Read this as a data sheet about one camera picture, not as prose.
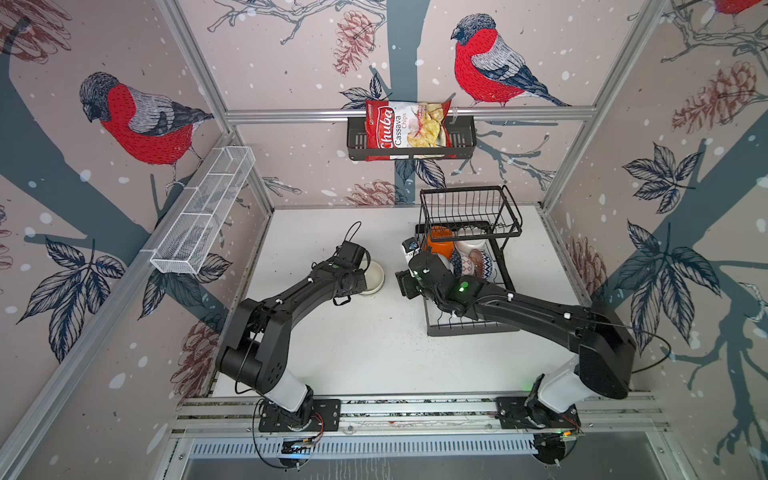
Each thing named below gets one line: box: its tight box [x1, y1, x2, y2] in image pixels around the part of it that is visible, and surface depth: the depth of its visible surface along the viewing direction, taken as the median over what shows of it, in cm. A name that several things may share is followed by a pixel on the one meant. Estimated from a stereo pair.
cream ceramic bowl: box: [360, 260, 385, 296], surface depth 94 cm
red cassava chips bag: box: [365, 100, 453, 162], surface depth 89 cm
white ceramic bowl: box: [454, 239, 493, 257], surface depth 103 cm
